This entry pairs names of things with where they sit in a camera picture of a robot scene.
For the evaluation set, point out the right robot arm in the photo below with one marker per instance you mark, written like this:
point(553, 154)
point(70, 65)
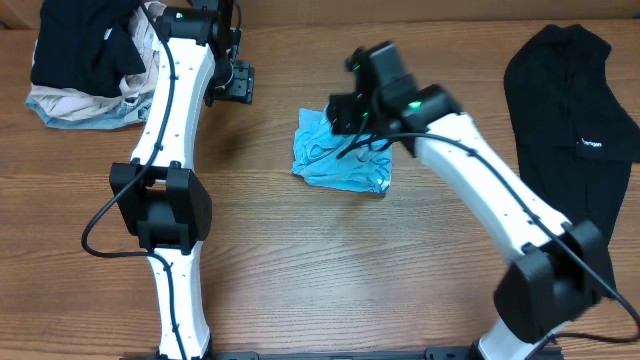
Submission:
point(556, 270)

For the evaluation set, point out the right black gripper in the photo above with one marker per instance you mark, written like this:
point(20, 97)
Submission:
point(346, 113)

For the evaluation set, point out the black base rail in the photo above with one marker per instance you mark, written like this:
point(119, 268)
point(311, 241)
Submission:
point(431, 353)

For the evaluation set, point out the light blue printed t-shirt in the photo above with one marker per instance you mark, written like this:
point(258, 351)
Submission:
point(316, 150)

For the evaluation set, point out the black garment on pile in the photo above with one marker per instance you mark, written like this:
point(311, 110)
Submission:
point(85, 45)

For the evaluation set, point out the black shirt on right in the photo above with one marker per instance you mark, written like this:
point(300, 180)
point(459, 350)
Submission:
point(575, 143)

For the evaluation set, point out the light blue denim garment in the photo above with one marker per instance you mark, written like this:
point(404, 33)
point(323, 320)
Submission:
point(128, 111)

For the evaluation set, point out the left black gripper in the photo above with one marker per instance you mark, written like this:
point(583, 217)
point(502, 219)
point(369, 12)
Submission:
point(242, 88)

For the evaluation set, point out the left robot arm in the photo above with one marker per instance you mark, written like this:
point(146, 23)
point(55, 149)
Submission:
point(162, 201)

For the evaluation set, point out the beige folded pants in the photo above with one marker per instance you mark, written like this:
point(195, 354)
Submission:
point(67, 101)

